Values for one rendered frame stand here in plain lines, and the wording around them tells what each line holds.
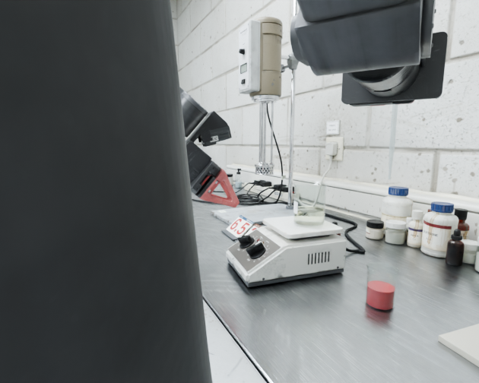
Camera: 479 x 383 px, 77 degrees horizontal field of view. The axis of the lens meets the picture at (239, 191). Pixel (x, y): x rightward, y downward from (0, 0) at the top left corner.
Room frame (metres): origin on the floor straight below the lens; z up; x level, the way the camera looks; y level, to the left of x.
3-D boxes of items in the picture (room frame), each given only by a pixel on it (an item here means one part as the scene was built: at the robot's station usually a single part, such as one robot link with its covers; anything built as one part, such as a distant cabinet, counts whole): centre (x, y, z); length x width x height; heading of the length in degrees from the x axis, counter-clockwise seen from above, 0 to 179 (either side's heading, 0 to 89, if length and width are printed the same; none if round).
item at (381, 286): (0.43, -0.22, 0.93); 0.04 x 0.04 x 0.06
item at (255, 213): (1.01, -0.07, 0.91); 0.30 x 0.20 x 0.01; 117
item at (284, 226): (0.58, -0.12, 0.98); 0.12 x 0.12 x 0.01; 19
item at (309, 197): (0.58, -0.14, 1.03); 0.07 x 0.06 x 0.08; 146
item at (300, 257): (0.57, -0.10, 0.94); 0.22 x 0.13 x 0.08; 109
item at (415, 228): (0.69, -0.42, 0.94); 0.03 x 0.03 x 0.09
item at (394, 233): (0.72, -0.39, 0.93); 0.05 x 0.05 x 0.05
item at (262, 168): (1.01, -0.08, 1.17); 0.07 x 0.07 x 0.25
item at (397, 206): (0.78, -0.42, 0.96); 0.07 x 0.07 x 0.13
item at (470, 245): (0.60, -0.47, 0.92); 0.04 x 0.04 x 0.04
